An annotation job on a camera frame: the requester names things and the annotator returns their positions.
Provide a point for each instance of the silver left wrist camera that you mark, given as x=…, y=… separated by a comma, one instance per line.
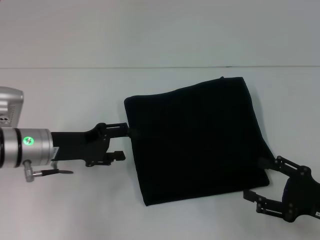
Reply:
x=10, y=105

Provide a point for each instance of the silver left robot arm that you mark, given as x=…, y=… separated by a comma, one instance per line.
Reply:
x=25, y=150

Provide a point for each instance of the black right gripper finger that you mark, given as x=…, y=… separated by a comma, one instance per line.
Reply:
x=282, y=166
x=270, y=206

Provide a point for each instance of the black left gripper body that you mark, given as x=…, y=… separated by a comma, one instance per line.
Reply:
x=75, y=146

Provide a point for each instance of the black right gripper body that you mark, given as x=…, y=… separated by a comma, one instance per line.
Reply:
x=302, y=197

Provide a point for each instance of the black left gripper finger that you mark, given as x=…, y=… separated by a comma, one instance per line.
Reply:
x=117, y=155
x=117, y=130

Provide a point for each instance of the black shirt with FREE print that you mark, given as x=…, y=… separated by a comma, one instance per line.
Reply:
x=195, y=137

